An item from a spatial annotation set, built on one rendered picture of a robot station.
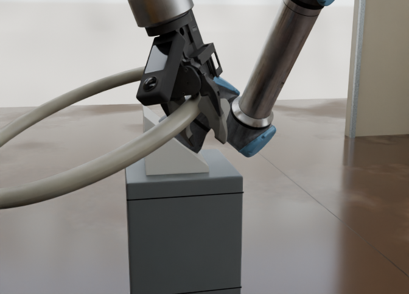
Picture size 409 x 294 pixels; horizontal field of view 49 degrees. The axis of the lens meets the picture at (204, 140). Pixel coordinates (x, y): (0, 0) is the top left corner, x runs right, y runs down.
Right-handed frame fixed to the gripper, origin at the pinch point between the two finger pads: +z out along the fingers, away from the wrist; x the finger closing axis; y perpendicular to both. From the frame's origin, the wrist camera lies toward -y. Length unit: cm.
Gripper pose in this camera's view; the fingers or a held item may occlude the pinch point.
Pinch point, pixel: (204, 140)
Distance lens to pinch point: 73.9
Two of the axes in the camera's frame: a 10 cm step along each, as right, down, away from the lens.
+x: -8.6, 0.8, 5.0
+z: 3.2, 8.5, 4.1
